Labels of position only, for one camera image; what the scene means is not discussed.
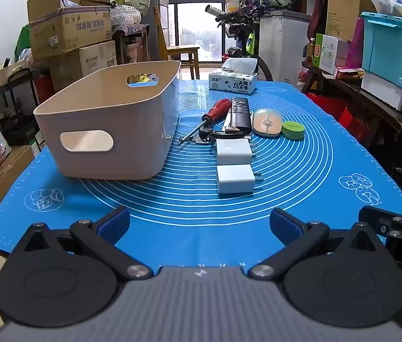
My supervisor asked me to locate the white charger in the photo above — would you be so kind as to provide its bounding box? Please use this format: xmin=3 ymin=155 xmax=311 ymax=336
xmin=216 ymin=164 xmax=264 ymax=195
xmin=215 ymin=138 xmax=257 ymax=166

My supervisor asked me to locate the blue silicone mat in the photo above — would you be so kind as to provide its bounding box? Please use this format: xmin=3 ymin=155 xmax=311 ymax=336
xmin=0 ymin=78 xmax=402 ymax=278

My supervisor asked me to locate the white box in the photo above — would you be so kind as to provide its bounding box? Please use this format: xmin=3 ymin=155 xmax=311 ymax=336
xmin=361 ymin=73 xmax=402 ymax=113

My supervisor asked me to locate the wooden chair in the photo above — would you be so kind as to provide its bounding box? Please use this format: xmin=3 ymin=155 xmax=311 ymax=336
xmin=154 ymin=4 xmax=200 ymax=79

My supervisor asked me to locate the teal storage bin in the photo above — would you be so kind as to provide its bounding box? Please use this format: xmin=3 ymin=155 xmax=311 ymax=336
xmin=361 ymin=12 xmax=402 ymax=83

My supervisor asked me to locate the printed open cardboard box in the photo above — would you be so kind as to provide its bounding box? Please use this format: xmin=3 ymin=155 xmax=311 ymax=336
xmin=27 ymin=0 xmax=112 ymax=61

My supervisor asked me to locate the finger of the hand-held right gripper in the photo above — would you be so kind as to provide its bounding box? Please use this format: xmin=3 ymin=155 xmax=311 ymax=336
xmin=358 ymin=205 xmax=402 ymax=237

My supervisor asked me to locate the beige plastic basket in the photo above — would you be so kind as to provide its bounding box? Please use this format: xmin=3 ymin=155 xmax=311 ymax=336
xmin=33 ymin=60 xmax=182 ymax=180

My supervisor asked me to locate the dark wooden shelf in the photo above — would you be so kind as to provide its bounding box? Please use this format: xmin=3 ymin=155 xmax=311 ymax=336
xmin=301 ymin=60 xmax=402 ymax=132

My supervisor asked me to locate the green white carton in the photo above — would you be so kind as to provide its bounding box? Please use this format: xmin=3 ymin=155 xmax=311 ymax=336
xmin=311 ymin=34 xmax=340 ymax=75

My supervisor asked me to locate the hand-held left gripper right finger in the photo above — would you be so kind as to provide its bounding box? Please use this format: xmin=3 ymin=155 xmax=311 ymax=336
xmin=249 ymin=207 xmax=397 ymax=281

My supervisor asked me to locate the black remote control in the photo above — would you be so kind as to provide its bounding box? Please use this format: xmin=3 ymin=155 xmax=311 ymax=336
xmin=224 ymin=97 xmax=252 ymax=138

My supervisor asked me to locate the white tissue pack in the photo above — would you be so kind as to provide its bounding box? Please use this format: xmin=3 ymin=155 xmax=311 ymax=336
xmin=208 ymin=59 xmax=259 ymax=95

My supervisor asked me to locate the large plain cardboard box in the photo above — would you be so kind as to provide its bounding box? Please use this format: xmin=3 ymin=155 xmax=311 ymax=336
xmin=49 ymin=40 xmax=118 ymax=93

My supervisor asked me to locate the green bag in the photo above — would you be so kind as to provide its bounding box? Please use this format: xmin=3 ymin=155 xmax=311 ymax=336
xmin=15 ymin=25 xmax=31 ymax=61

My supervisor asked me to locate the beige computer mouse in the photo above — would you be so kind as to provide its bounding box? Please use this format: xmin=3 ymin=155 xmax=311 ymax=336
xmin=252 ymin=109 xmax=283 ymax=138

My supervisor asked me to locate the white chest freezer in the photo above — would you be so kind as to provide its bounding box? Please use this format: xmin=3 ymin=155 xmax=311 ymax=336
xmin=259 ymin=10 xmax=312 ymax=84

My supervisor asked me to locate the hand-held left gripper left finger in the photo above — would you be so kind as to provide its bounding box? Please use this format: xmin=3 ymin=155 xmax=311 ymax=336
xmin=7 ymin=206 xmax=153 ymax=281

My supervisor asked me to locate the red gift box stack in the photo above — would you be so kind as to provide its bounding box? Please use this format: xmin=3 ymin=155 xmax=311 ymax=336
xmin=306 ymin=93 xmax=369 ymax=143

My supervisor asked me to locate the red handled screwdriver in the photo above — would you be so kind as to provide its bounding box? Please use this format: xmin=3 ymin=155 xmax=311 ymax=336
xmin=178 ymin=98 xmax=232 ymax=146

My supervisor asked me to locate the black metal cart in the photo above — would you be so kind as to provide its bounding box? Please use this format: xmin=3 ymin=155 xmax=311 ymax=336
xmin=0 ymin=66 xmax=41 ymax=146

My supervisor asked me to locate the dark wooden table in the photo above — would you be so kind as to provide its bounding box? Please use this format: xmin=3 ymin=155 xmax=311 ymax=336
xmin=112 ymin=24 xmax=151 ymax=65

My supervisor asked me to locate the clear plastic bottle pack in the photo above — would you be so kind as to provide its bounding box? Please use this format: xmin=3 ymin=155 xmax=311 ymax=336
xmin=110 ymin=3 xmax=143 ymax=25

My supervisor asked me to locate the cardboard tray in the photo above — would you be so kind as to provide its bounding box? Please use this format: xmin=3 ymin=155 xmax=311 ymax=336
xmin=0 ymin=59 xmax=31 ymax=93

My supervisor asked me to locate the black key bunch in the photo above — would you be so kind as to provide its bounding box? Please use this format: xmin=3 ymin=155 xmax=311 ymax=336
xmin=188 ymin=125 xmax=249 ymax=145

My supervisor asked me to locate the pink bag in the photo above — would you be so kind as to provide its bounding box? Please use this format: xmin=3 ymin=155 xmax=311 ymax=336
xmin=351 ymin=17 xmax=366 ymax=68

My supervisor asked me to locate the tall cardboard box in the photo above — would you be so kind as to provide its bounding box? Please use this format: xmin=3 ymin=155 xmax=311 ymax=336
xmin=326 ymin=0 xmax=374 ymax=41

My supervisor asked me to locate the black green bicycle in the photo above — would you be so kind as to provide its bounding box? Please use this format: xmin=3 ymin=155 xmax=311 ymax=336
xmin=204 ymin=4 xmax=275 ymax=82

